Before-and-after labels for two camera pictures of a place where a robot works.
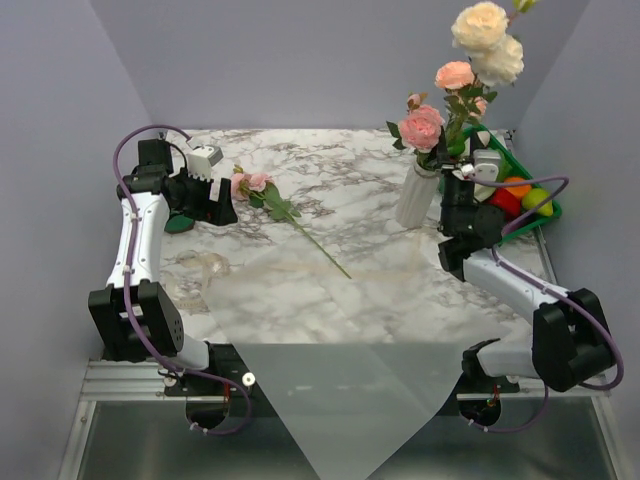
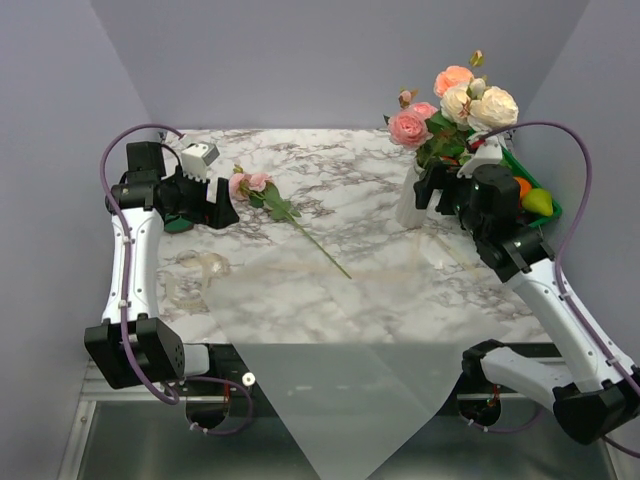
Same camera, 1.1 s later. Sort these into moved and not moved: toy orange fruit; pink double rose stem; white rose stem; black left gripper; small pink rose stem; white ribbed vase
Moved: pink double rose stem; white rose stem
Not moved: toy orange fruit; black left gripper; white ribbed vase; small pink rose stem
